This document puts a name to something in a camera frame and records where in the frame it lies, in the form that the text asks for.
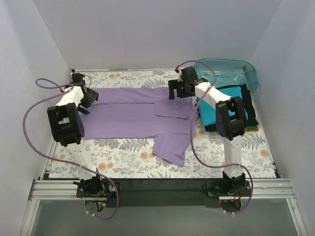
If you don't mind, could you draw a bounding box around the purple t shirt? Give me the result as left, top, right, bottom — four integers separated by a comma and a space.
81, 87, 198, 166

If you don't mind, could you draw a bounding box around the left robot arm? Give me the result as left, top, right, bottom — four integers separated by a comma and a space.
47, 73, 105, 197

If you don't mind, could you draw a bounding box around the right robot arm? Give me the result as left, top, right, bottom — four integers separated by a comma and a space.
168, 65, 247, 196

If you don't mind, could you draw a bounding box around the teal folded t shirt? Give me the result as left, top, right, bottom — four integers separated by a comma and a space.
196, 86, 248, 127

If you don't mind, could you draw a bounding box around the teal plastic bin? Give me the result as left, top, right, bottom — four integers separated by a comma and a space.
193, 59, 258, 92

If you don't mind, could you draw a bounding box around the floral table mat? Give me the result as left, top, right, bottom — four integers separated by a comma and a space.
48, 69, 276, 179

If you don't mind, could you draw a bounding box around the green folded t shirt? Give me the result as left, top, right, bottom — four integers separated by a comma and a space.
245, 125, 259, 132

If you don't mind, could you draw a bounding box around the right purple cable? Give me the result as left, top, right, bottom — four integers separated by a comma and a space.
175, 60, 254, 215

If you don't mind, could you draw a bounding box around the purple cable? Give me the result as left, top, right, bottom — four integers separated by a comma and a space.
22, 78, 122, 221
175, 60, 254, 215

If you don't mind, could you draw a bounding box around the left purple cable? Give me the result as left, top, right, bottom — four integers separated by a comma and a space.
22, 78, 122, 221

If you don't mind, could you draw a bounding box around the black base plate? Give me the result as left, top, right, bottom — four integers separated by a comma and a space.
73, 178, 251, 208

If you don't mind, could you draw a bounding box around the aluminium frame rail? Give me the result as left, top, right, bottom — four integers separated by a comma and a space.
29, 178, 295, 200

